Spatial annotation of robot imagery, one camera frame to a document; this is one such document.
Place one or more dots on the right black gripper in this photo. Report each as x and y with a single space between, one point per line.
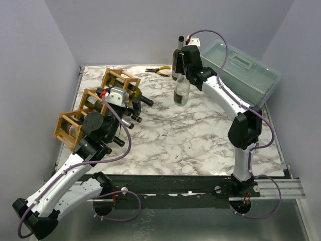
182 64

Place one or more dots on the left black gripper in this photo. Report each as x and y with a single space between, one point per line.
136 108

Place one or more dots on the clear square liquor bottle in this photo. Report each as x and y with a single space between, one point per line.
136 118

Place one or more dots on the dark green wine bottle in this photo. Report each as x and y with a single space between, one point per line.
126 123
118 141
132 90

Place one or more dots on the clear glass bottle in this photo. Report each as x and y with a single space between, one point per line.
181 90

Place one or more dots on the wooden wine rack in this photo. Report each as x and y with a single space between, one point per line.
76 127

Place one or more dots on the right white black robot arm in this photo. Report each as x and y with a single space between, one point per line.
246 124

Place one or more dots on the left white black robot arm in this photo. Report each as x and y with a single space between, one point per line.
40 213

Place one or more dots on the green plastic toolbox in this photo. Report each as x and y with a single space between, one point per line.
250 79

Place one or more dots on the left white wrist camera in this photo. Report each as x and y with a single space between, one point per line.
115 95

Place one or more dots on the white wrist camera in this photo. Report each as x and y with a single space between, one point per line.
115 95
193 41

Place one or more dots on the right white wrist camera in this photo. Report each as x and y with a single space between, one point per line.
193 41

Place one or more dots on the black mounting rail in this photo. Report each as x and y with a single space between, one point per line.
174 192

